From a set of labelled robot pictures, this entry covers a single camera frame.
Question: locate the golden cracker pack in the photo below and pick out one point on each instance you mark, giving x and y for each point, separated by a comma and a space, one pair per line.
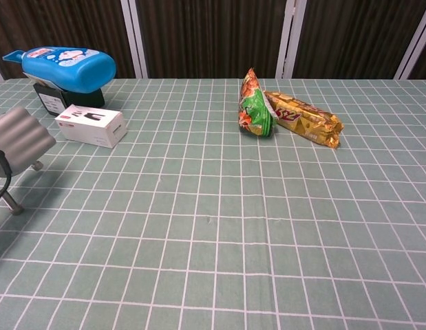
309, 122

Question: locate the black cardboard box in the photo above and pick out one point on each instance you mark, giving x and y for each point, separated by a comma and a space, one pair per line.
83, 98

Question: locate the green snack bag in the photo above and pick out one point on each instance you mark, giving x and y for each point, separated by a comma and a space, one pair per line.
255, 110

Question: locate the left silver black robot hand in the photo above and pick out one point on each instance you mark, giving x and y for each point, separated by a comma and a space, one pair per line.
20, 137

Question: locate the blue cartoon print bottle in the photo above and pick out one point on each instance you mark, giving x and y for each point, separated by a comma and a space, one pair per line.
71, 70

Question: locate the silver bolt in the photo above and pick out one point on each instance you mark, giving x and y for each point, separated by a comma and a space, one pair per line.
13, 204
38, 165

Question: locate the green checked tablecloth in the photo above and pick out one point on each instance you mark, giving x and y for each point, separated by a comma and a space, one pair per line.
212, 223

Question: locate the white product box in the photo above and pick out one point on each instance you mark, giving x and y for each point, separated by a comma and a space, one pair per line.
92, 129

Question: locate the dark slatted partition panel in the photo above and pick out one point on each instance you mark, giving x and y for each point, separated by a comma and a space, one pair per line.
61, 24
212, 38
353, 38

